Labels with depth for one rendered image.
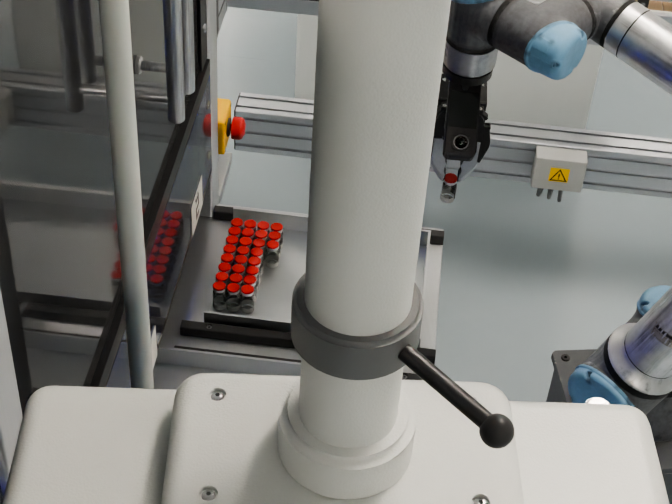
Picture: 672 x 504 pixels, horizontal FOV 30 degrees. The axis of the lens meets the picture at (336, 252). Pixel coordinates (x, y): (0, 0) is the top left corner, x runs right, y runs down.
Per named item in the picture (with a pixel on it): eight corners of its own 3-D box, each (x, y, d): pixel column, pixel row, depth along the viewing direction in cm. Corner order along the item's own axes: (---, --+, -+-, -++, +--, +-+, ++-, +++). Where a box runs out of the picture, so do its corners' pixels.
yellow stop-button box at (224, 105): (183, 151, 219) (182, 117, 214) (191, 127, 224) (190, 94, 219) (226, 156, 218) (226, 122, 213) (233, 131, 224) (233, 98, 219)
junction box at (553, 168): (530, 187, 297) (536, 157, 291) (530, 174, 301) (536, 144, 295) (581, 193, 297) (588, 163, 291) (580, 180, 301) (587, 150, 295)
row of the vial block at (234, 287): (225, 311, 201) (225, 290, 198) (244, 238, 214) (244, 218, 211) (239, 313, 201) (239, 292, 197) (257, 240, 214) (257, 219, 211)
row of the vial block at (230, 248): (211, 309, 201) (211, 289, 198) (231, 237, 214) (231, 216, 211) (225, 311, 201) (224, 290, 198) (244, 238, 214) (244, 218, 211)
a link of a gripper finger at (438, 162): (444, 158, 194) (456, 113, 187) (443, 185, 190) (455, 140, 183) (424, 155, 194) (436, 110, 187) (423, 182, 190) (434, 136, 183)
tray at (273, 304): (204, 328, 198) (203, 312, 196) (233, 222, 217) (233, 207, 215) (418, 354, 196) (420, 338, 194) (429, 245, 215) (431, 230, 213)
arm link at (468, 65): (499, 57, 170) (439, 52, 170) (494, 84, 173) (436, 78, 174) (499, 24, 175) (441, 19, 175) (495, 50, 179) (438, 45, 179)
